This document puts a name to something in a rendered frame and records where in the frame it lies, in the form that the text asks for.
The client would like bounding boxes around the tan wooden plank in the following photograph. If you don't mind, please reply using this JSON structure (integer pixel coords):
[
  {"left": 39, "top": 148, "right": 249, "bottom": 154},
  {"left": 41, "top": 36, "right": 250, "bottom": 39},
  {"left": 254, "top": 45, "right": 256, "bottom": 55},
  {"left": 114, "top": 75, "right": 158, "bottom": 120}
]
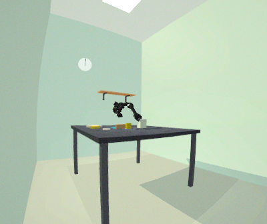
[{"left": 115, "top": 124, "right": 126, "bottom": 129}]

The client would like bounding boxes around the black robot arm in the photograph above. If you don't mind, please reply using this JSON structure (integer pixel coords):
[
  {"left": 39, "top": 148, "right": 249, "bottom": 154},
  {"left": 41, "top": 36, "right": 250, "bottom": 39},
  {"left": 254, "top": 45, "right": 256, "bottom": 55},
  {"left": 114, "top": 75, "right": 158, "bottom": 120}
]
[{"left": 112, "top": 102, "right": 142, "bottom": 122}]

